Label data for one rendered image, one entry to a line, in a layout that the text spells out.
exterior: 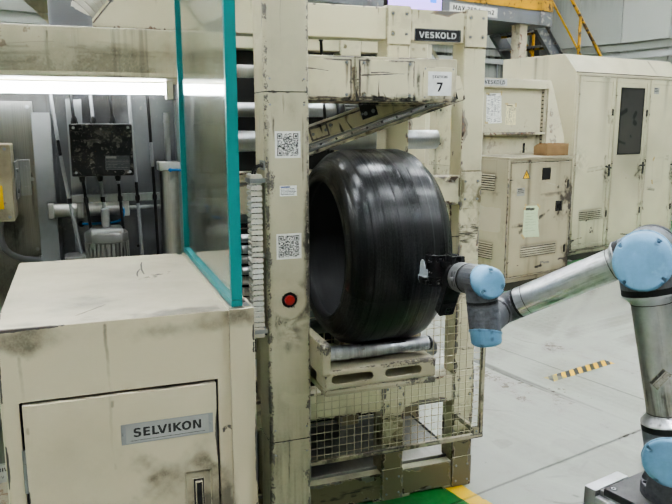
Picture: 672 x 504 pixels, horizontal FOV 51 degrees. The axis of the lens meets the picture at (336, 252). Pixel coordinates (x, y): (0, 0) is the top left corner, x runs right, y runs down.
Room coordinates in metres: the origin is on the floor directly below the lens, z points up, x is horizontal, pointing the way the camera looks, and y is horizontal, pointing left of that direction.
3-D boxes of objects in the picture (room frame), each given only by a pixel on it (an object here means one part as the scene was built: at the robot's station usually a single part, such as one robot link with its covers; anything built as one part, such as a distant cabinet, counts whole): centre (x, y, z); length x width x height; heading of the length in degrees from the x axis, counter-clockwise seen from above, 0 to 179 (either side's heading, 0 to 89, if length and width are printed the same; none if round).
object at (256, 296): (2.01, 0.23, 1.19); 0.05 x 0.04 x 0.48; 20
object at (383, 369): (2.04, -0.12, 0.84); 0.36 x 0.09 x 0.06; 110
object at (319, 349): (2.11, 0.09, 0.90); 0.40 x 0.03 x 0.10; 20
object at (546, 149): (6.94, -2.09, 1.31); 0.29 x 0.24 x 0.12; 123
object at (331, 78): (2.49, -0.09, 1.71); 0.61 x 0.25 x 0.15; 110
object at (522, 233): (6.88, -1.79, 0.62); 0.91 x 0.58 x 1.25; 123
